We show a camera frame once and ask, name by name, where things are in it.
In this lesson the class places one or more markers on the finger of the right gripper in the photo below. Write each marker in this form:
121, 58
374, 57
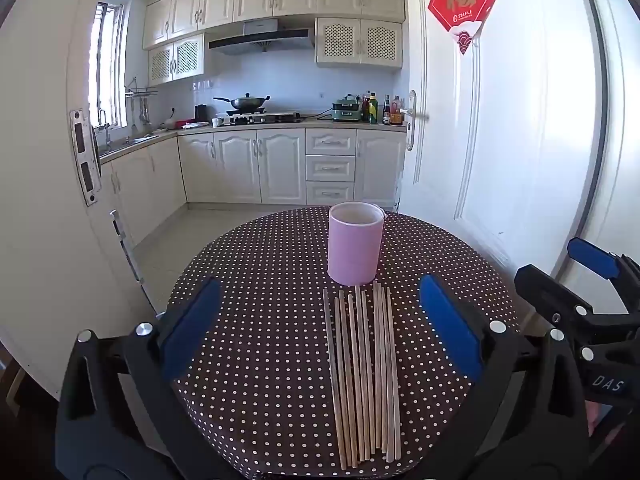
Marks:
600, 259
573, 315

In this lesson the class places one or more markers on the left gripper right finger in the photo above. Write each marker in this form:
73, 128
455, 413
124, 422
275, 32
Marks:
524, 416

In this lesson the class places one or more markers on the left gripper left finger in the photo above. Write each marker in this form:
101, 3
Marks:
96, 436

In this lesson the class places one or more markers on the lower kitchen cabinets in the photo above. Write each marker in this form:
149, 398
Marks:
290, 166

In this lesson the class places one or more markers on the kitchen cabinets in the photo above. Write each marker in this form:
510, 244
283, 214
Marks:
366, 32
290, 166

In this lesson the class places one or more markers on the kitchen faucet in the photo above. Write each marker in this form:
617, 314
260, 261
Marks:
104, 127

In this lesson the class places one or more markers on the upper kitchen cabinets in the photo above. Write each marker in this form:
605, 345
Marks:
366, 32

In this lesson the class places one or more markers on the kitchen window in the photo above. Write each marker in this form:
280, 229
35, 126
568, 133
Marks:
106, 96

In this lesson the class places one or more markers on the brown polka dot tablecloth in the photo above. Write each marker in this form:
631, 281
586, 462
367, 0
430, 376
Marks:
258, 388

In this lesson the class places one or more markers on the white door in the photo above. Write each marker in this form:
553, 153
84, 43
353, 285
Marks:
506, 160

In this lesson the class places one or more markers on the pink cylindrical utensil holder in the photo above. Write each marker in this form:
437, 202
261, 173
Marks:
354, 242

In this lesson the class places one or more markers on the red capped bottle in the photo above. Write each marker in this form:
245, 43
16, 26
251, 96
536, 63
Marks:
396, 116

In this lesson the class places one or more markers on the door lock strike plate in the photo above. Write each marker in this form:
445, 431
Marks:
86, 155

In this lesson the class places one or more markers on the dark sauce bottle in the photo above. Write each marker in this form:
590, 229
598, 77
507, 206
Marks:
386, 111

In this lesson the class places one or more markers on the green yellow bottle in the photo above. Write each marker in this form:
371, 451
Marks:
373, 108

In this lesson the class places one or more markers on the green electric cooker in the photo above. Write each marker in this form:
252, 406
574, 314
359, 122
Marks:
347, 109

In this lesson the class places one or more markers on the gas stove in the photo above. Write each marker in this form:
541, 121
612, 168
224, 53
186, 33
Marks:
263, 118

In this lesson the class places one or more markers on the black wok on stove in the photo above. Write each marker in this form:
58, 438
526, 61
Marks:
246, 103

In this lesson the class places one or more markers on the range hood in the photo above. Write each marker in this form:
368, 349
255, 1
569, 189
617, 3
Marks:
258, 37

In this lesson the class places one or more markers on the silver door handle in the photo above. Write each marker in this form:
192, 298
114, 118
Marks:
412, 116

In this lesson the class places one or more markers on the wall utensil rack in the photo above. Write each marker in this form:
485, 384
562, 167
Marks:
137, 98

